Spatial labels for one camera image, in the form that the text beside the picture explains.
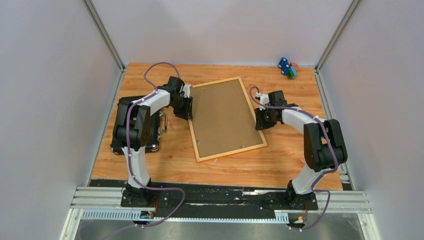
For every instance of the blue green toy blocks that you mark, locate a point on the blue green toy blocks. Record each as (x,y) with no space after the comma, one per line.
(287,69)

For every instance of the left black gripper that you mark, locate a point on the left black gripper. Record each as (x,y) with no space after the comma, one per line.
(186,113)

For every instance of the orange round object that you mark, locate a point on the orange round object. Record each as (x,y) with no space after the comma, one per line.
(294,65)

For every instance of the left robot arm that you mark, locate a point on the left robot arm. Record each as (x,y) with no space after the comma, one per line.
(132,132)

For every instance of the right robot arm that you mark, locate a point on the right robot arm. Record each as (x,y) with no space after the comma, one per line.
(323,142)

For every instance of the wooden picture frame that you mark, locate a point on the wooden picture frame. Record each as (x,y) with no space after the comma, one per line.
(228,154)

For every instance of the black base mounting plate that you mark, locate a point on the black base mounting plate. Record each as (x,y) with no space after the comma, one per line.
(210,201)

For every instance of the brown backing board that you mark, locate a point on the brown backing board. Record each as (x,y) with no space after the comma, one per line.
(222,119)

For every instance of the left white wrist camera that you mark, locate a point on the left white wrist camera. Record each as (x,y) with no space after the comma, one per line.
(186,90)

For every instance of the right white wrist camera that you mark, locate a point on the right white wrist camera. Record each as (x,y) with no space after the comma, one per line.
(264,100)

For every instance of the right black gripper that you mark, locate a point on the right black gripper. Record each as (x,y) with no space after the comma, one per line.
(260,124)

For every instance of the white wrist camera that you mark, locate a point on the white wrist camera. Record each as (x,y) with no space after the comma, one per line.
(186,90)
(264,100)

